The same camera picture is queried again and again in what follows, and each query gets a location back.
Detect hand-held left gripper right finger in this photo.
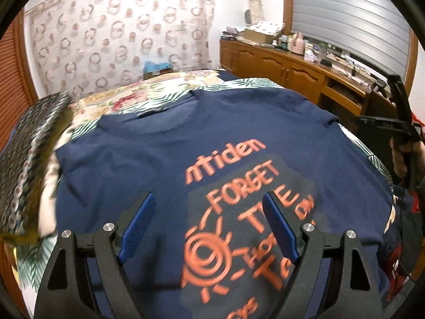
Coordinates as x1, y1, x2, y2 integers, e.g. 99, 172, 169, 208
262, 191, 386, 319

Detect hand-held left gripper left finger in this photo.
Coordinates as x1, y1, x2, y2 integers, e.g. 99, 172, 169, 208
33, 191, 156, 319

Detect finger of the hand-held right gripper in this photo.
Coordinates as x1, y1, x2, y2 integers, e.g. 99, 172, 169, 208
354, 116, 399, 130

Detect navy t-shirt with orange print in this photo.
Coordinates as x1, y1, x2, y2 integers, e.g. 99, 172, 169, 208
55, 78, 394, 319

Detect person's right hand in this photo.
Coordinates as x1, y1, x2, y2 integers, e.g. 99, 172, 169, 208
391, 137, 416, 179

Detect cream cloth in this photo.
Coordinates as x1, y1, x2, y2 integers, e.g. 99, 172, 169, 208
36, 129, 74, 236

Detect wooden cabinet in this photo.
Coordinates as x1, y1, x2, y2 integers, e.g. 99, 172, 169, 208
219, 38, 376, 117

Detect grey window blind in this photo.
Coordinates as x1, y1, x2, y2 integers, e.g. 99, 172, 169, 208
292, 0, 412, 74

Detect palm leaf print blanket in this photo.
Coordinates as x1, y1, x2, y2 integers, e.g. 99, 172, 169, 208
13, 76, 399, 306

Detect dark garment with red print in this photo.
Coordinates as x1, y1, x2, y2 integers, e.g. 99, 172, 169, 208
380, 173, 425, 293

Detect floral quilt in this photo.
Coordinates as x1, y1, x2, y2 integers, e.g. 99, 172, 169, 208
68, 68, 240, 120

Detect dark patterned pillow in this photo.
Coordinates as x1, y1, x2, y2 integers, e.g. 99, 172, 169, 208
0, 91, 72, 240

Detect floral print cloth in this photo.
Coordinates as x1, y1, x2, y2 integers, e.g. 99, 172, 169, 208
250, 21, 286, 35

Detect cardboard box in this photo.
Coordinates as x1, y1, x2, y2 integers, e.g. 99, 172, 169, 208
244, 28, 279, 45

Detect blue plastic bag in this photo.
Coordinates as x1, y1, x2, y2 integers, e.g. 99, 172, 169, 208
143, 60, 173, 74

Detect wooden slatted door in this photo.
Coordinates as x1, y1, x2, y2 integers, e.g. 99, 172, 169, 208
0, 13, 37, 140

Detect ring print curtain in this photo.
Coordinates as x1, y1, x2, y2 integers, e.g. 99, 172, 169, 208
25, 0, 216, 97

